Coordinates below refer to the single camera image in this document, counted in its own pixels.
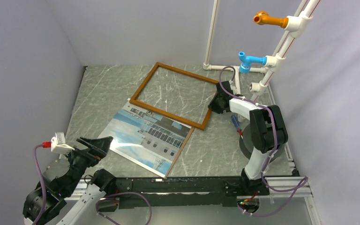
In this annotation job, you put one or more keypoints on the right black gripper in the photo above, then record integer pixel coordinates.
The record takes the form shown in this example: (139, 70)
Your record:
(213, 106)

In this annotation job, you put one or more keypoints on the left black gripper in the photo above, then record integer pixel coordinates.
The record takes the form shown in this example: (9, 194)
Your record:
(97, 149)

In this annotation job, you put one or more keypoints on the red blue screwdriver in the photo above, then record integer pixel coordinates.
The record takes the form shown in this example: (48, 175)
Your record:
(237, 126)

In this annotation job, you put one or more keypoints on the building photo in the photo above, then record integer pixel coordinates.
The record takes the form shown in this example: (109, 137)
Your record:
(147, 138)

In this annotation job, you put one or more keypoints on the wooden picture frame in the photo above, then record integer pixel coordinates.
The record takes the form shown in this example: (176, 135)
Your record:
(177, 94)

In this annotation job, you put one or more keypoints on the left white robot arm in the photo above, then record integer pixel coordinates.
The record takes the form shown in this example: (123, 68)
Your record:
(61, 178)

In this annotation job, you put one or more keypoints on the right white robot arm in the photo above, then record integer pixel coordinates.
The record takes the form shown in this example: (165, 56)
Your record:
(267, 129)

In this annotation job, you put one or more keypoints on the blue pipe fitting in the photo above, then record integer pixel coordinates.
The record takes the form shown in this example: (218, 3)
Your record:
(247, 61)

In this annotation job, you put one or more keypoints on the black round disc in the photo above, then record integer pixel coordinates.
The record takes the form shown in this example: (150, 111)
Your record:
(246, 145)

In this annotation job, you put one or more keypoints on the orange pipe fitting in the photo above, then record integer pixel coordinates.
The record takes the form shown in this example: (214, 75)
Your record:
(263, 18)

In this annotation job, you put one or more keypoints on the white PVC pipe stand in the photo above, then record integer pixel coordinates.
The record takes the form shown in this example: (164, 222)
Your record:
(247, 35)

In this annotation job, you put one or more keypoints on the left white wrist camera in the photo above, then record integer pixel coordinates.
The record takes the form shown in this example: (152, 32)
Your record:
(58, 145)

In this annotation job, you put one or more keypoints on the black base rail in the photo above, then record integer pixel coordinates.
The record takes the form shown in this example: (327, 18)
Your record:
(173, 189)

